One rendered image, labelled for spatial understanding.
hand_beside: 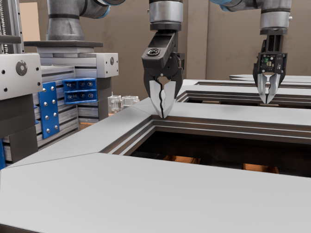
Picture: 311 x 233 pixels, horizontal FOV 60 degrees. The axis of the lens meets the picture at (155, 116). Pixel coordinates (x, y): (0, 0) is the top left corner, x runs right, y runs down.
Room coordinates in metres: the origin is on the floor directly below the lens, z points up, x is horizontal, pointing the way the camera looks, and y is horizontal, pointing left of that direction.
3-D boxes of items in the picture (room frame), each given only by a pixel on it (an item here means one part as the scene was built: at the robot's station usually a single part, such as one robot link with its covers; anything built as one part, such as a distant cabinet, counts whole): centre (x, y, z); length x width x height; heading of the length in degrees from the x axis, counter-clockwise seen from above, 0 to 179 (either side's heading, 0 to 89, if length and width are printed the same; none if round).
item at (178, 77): (0.61, -0.04, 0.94); 0.05 x 0.02 x 0.09; 73
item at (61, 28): (1.13, 0.36, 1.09); 0.15 x 0.15 x 0.10
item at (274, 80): (0.78, -0.35, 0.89); 0.06 x 0.03 x 0.09; 163
